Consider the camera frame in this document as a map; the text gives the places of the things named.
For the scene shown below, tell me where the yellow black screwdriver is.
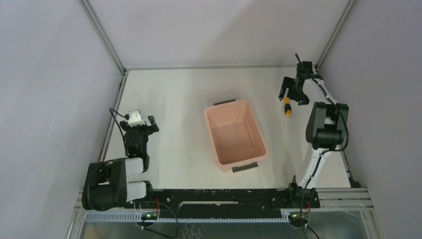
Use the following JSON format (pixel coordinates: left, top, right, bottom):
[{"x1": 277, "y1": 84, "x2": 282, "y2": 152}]
[{"x1": 284, "y1": 97, "x2": 292, "y2": 116}]

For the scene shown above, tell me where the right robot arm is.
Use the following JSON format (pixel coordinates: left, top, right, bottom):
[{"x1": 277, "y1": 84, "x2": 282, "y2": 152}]
[{"x1": 279, "y1": 60, "x2": 349, "y2": 209}]

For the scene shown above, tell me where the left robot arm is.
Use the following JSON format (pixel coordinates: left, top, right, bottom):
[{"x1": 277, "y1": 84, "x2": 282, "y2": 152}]
[{"x1": 82, "y1": 116, "x2": 159, "y2": 211}]

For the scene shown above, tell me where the pink plastic bin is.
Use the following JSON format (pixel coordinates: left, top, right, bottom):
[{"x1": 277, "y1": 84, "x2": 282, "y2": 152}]
[{"x1": 204, "y1": 100, "x2": 269, "y2": 172}]

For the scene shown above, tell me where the left green circuit board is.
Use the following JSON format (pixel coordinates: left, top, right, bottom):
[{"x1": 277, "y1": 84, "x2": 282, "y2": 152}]
[{"x1": 141, "y1": 213, "x2": 159, "y2": 221}]

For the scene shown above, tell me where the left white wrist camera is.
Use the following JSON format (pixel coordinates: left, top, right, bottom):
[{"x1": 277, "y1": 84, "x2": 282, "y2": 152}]
[{"x1": 127, "y1": 110, "x2": 146, "y2": 127}]

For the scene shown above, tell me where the left black camera cable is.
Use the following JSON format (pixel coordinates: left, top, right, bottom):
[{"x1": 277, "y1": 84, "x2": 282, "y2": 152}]
[{"x1": 109, "y1": 108, "x2": 130, "y2": 156}]

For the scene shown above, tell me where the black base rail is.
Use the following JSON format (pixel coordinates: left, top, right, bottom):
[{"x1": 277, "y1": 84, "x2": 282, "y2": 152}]
[{"x1": 142, "y1": 189, "x2": 320, "y2": 220}]

